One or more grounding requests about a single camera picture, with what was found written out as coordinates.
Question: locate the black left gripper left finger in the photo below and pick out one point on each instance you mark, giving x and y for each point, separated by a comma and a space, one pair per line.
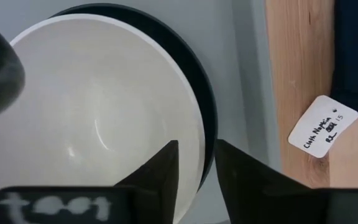
154, 186

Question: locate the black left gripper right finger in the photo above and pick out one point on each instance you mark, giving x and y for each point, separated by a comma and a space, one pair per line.
253, 193

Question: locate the white handwritten napkin tag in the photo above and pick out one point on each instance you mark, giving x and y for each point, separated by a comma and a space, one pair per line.
322, 127

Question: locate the large white ribbed bowl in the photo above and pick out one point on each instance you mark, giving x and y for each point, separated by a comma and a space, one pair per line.
89, 102

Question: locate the white bowl with black rim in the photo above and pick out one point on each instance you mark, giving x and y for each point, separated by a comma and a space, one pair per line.
197, 77

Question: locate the navy cloth napkin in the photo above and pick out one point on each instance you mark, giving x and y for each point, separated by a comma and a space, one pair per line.
356, 46

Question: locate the grey plastic tray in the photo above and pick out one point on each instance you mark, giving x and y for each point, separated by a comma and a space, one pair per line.
244, 77

